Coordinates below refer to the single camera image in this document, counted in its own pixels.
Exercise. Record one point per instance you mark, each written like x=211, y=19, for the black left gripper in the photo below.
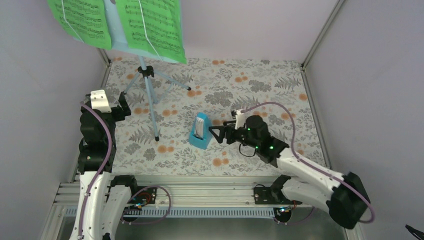
x=126, y=111

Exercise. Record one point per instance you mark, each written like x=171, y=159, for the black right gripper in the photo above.
x=222, y=129

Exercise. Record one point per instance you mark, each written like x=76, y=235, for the blue metronome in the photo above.
x=200, y=135

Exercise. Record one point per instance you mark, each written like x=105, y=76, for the light blue music stand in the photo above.
x=145, y=72

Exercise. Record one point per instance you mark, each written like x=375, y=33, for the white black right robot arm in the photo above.
x=342, y=196

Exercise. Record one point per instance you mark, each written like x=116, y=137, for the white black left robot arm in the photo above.
x=102, y=199

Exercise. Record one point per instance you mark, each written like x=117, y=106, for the floral patterned table mat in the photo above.
x=273, y=89

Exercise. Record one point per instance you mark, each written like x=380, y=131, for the green sheet music right page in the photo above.
x=153, y=26

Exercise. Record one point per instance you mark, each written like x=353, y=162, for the green sheet music page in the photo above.
x=84, y=20
x=153, y=26

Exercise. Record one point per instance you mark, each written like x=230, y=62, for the green sheet music left page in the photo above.
x=84, y=20

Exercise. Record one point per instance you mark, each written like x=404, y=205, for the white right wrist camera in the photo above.
x=239, y=117

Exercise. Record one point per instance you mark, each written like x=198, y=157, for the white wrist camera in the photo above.
x=99, y=101
x=239, y=117

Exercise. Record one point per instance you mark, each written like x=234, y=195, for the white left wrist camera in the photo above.
x=99, y=101

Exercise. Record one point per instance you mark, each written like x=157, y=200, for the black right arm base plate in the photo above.
x=264, y=195

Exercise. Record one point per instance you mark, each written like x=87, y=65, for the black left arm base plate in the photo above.
x=143, y=199

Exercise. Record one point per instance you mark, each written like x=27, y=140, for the aluminium mounting rail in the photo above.
x=196, y=191

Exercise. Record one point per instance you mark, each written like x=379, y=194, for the slotted grey cable duct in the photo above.
x=204, y=212

